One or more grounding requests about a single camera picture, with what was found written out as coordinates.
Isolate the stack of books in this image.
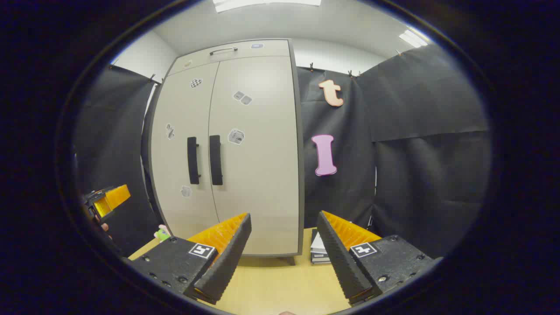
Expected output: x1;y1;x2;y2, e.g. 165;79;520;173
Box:
310;227;332;265

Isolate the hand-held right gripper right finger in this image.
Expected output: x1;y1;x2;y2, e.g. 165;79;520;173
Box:
316;210;434;306

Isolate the black door handle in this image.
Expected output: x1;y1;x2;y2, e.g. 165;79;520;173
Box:
187;136;201;185
209;135;224;186

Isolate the grey double-door shoe cabinet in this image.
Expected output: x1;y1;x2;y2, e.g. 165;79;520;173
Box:
141;38;305;265

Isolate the black backdrop cloth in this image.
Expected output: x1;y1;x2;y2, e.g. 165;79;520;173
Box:
74;65;162;258
297;44;493;259

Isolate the long ceiling light panel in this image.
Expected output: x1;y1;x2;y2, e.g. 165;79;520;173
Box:
213;0;322;13

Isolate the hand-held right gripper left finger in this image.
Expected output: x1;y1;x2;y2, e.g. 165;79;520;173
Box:
127;213;252;305

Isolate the small green pink toy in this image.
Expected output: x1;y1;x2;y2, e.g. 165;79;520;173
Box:
153;224;172;243

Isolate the grey shoe cabinet door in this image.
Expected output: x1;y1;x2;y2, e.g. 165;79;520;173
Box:
208;55;300;256
150;61;219;240

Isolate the grey cabinet drawer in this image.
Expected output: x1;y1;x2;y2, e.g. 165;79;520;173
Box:
168;39;291;76

